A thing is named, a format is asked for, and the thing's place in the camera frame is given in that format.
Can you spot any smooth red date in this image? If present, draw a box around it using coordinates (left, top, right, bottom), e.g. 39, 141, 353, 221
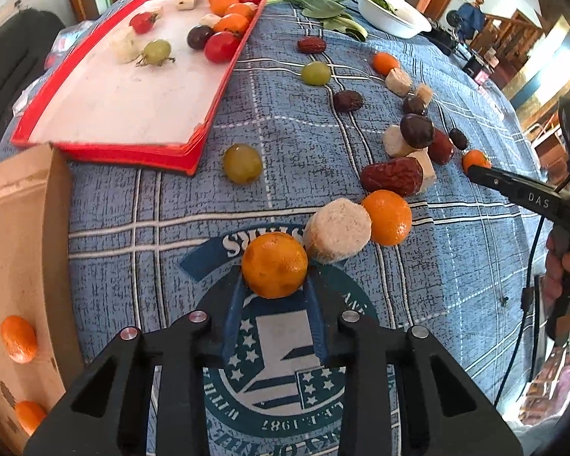
427, 128, 455, 166

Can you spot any white cake block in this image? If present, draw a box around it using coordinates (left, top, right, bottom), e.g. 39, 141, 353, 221
408, 148, 437, 193

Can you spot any orange mandarin front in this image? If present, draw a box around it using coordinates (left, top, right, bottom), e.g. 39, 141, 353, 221
0, 315, 39, 364

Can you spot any large red date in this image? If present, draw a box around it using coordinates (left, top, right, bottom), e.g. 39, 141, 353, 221
360, 158, 423, 198

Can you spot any round beige rice cake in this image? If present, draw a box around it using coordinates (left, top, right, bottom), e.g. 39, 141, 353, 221
302, 198, 372, 264

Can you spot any person's right hand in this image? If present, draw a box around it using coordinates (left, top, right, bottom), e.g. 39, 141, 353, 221
541, 233, 570, 308

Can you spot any small dark date right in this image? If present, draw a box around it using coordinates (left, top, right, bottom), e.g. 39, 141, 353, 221
449, 128, 469, 151

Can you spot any cardboard box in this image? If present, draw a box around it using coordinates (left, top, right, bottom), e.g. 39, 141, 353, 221
0, 144, 84, 454

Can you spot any small beige cake cube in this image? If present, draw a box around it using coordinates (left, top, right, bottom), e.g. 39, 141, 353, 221
415, 84, 434, 107

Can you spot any small dark plum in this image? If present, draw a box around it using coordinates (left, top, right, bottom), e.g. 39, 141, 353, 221
402, 95, 426, 116

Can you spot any beige cake piece far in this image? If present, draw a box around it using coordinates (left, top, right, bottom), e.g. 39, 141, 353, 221
385, 68, 413, 97

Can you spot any small orange mandarin far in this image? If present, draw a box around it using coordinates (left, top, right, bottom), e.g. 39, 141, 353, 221
372, 52, 401, 76

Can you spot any dark wrinkled date centre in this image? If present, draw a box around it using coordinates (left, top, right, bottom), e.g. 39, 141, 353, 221
333, 90, 364, 112

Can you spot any white enamel basin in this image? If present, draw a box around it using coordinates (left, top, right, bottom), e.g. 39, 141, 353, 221
358, 0, 431, 39

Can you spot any green grape centre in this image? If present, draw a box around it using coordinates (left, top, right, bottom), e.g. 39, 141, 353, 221
301, 61, 331, 87

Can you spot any red date far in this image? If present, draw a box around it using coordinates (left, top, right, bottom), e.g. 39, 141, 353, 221
296, 36, 326, 55

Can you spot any green grape near tray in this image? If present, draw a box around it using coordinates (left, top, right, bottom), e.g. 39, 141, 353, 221
222, 143, 263, 184

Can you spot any green leafy vegetable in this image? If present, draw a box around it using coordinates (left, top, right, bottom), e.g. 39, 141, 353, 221
268, 0, 369, 42

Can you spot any red plastic tray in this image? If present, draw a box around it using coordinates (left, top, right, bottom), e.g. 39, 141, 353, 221
11, 0, 241, 176

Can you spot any orange mandarin in tray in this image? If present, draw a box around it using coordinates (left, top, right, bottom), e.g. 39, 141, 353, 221
213, 13, 250, 37

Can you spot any red tomato in tray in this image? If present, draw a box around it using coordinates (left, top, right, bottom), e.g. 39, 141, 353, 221
204, 31, 240, 64

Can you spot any green grape in tray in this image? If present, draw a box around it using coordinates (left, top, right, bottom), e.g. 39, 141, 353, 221
136, 39, 176, 66

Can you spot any white cake piece in tray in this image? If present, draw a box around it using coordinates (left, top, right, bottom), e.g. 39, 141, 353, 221
110, 28, 141, 64

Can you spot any black sofa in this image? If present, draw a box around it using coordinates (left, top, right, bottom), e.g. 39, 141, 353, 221
0, 8, 65, 143

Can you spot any orange mandarin tray back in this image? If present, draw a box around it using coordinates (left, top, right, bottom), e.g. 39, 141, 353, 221
209, 0, 239, 17

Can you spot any dark plum in tray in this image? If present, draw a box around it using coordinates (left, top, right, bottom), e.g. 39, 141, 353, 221
187, 25, 215, 51

